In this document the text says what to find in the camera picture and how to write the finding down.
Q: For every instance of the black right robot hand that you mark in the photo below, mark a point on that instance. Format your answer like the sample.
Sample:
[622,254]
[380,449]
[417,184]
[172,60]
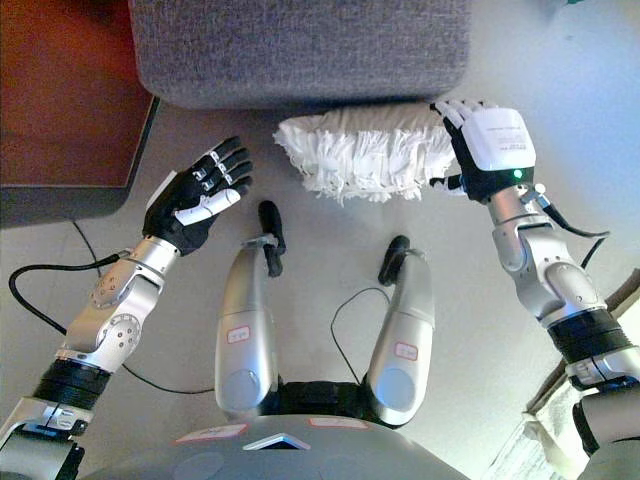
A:
[500,145]

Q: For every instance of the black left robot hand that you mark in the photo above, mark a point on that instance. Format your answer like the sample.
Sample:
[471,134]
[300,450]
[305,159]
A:
[195,210]

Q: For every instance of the white fringed throw pillow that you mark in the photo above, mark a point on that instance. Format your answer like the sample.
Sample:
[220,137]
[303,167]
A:
[370,150]

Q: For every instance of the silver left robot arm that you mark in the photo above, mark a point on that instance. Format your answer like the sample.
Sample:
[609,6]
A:
[105,320]

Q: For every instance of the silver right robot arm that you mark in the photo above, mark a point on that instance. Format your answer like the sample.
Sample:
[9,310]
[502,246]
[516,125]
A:
[555,280]

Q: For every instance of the silver left robot leg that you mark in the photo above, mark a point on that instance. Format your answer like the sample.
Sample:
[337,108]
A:
[245,325]

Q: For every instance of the silver robot leg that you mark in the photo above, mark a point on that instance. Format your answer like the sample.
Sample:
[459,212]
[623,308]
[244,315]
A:
[405,335]
[245,325]

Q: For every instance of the grey fabric armchair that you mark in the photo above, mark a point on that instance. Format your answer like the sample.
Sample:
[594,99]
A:
[300,50]

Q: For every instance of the silver right robot leg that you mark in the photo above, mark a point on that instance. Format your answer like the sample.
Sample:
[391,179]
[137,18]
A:
[405,335]

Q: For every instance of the grey robot torso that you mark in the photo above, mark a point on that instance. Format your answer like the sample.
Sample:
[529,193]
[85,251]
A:
[280,450]

